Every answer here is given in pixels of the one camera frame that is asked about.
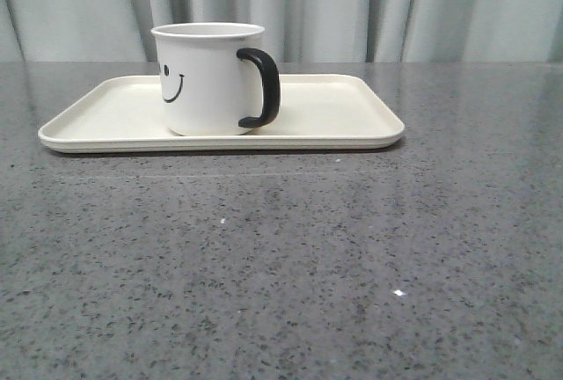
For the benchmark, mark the white smiley mug black handle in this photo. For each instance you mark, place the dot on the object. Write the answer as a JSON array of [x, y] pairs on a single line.
[[216, 79]]

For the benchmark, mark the cream rectangular plastic tray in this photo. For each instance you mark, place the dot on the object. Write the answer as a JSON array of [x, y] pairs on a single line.
[[318, 112]]

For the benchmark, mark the grey pleated curtain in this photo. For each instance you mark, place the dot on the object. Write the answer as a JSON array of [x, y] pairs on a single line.
[[296, 30]]

